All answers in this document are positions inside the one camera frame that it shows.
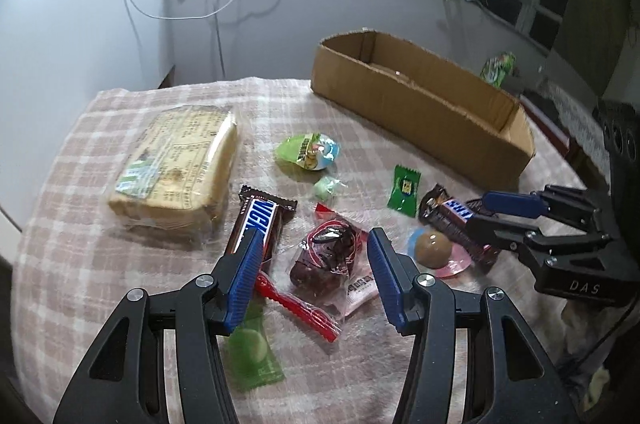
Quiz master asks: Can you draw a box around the brown ball candy pink wrapper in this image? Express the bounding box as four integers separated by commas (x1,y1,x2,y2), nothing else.
407,228,473,279

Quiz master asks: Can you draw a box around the red plastic spoon packet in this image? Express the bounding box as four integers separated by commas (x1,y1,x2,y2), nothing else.
255,271,341,343

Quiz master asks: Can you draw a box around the green drink carton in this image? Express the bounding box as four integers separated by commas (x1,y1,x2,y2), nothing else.
480,51,518,88

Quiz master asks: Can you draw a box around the small pale green candy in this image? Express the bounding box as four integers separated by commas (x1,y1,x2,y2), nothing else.
312,176,348,204

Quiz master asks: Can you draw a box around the pink plaid tablecloth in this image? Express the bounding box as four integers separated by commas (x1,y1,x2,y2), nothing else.
8,76,601,424

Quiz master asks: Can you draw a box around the green egg-shaped snack pack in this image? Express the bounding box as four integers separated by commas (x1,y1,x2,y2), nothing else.
274,132,341,171

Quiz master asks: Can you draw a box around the green square candy packet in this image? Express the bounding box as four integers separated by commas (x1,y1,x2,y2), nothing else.
387,165,421,218

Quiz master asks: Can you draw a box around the small Snickers bar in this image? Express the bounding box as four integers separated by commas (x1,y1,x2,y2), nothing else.
418,183,500,273

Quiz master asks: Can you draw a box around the bread loaf package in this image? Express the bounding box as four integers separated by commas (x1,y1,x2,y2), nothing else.
106,104,239,241

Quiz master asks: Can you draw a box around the large Snickers bar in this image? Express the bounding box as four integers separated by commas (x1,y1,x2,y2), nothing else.
220,184,297,270

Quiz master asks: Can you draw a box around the green round candy packet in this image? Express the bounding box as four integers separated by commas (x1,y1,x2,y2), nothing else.
227,299,285,392

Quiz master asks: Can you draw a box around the white lace cloth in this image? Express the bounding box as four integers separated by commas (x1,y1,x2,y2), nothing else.
538,78,611,184

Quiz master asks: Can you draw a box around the red dates clear bag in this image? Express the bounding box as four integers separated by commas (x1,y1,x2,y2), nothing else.
288,203,378,321

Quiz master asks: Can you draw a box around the brown cardboard box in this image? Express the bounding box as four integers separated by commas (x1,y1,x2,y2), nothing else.
311,30,535,191

